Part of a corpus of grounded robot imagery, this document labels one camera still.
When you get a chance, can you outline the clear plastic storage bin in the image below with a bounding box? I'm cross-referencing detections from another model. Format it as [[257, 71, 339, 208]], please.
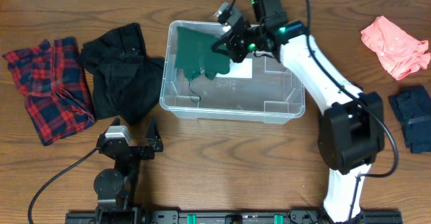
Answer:
[[159, 20, 306, 124]]

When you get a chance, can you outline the dark green garment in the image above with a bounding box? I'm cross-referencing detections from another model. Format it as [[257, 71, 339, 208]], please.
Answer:
[[175, 27, 230, 81]]

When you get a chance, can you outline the red navy plaid garment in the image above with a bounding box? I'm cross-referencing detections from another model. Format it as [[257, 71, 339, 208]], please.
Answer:
[[3, 37, 96, 146]]

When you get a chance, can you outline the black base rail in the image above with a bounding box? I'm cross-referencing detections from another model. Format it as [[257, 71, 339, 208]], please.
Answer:
[[65, 210, 404, 224]]

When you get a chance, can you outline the large black garment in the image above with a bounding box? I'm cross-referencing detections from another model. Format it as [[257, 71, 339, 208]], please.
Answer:
[[78, 23, 164, 126]]

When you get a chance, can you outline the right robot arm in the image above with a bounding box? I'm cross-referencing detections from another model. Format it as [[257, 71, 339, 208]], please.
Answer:
[[211, 0, 385, 223]]

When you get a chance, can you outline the pink garment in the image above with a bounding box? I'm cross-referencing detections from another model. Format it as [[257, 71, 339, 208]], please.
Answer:
[[361, 15, 430, 81]]

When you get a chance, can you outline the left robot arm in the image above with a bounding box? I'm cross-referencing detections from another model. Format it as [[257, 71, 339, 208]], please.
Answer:
[[94, 118, 164, 224]]

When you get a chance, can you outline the white label in bin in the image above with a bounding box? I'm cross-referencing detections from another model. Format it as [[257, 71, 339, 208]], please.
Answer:
[[216, 59, 253, 79]]

